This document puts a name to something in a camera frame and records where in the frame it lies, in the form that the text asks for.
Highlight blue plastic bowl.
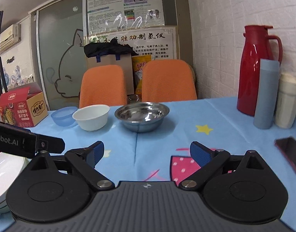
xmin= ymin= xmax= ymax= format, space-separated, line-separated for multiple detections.
xmin=51 ymin=106 xmax=78 ymax=127

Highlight white floral plate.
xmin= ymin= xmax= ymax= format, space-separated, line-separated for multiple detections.
xmin=0 ymin=152 xmax=28 ymax=203

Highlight white ceramic bowl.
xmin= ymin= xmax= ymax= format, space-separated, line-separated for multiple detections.
xmin=72 ymin=104 xmax=110 ymax=131

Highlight stainless steel bowl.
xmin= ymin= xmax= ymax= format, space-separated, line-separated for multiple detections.
xmin=114 ymin=102 xmax=170 ymax=133

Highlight red cracker box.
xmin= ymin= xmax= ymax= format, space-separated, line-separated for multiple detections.
xmin=0 ymin=82 xmax=48 ymax=128

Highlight blue cartoon tablecloth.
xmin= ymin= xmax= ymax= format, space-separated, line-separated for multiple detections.
xmin=0 ymin=96 xmax=296 ymax=227

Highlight grey blue tumbler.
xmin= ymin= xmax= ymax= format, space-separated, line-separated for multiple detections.
xmin=253 ymin=59 xmax=280 ymax=129

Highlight left orange chair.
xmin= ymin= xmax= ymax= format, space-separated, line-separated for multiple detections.
xmin=79 ymin=65 xmax=127 ymax=108

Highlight orange chair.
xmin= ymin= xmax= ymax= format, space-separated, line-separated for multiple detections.
xmin=142 ymin=59 xmax=197 ymax=103
xmin=79 ymin=65 xmax=127 ymax=108

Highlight right orange chair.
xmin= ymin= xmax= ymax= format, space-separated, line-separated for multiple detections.
xmin=142 ymin=59 xmax=197 ymax=103

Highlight white air conditioner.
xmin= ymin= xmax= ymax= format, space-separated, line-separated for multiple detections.
xmin=0 ymin=24 xmax=21 ymax=53

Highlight brown cardboard box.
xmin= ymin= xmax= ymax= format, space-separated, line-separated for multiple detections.
xmin=86 ymin=54 xmax=134 ymax=95

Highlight cream white cup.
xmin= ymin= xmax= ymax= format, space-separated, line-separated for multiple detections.
xmin=275 ymin=73 xmax=296 ymax=129

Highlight yellow snack bag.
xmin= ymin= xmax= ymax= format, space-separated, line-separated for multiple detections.
xmin=132 ymin=55 xmax=152 ymax=100

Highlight black cloth on box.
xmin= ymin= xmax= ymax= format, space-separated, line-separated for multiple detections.
xmin=83 ymin=39 xmax=138 ymax=58

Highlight red thermos jug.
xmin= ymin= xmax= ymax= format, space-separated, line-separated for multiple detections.
xmin=237 ymin=25 xmax=283 ymax=116

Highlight chinese text poster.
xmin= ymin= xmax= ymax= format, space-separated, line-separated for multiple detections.
xmin=86 ymin=26 xmax=180 ymax=60

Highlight green information poster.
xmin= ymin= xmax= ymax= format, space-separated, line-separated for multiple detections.
xmin=86 ymin=0 xmax=165 ymax=36

